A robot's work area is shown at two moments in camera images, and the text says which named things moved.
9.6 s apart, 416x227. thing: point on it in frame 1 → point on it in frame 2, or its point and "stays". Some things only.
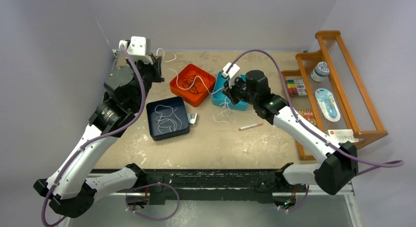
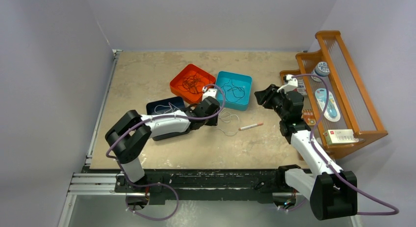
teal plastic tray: x=219 y=98 stays
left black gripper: x=155 y=68 → x=213 y=122
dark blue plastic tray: x=168 y=118 stays
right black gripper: x=230 y=91 → x=268 y=95
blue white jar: x=320 y=72 stays
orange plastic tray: x=193 y=85 stays
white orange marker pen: x=251 y=126 stays
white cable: x=193 y=81 → x=227 y=117
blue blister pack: x=327 y=105 stays
